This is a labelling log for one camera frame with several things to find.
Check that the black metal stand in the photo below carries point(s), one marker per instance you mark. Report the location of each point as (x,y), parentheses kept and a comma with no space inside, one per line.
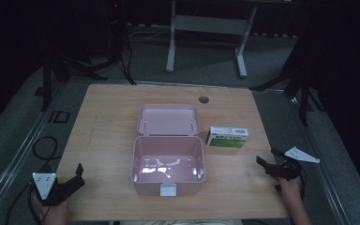
(300,90)
(59,70)

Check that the dark computer tower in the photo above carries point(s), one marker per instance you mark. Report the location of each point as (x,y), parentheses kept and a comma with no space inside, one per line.
(115,28)

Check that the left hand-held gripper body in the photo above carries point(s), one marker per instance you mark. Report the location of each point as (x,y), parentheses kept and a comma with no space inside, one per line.
(44,183)

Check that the person's right hand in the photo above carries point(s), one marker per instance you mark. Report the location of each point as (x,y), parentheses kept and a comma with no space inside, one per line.
(289,188)

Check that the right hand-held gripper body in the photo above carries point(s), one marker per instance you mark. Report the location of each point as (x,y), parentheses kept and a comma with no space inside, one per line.
(289,167)

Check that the pink plastic box with lid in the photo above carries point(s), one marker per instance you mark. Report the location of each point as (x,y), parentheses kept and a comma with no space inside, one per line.
(168,150)

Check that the white and green medicine box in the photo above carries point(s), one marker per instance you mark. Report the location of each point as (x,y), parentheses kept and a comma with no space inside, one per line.
(228,137)

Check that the white desk frame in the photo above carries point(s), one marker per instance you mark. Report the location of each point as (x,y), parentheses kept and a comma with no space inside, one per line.
(209,24)

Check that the round table grommet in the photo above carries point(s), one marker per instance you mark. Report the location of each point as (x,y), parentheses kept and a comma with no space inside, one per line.
(203,99)

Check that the person's left hand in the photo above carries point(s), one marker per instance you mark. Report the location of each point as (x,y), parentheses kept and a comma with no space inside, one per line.
(57,213)

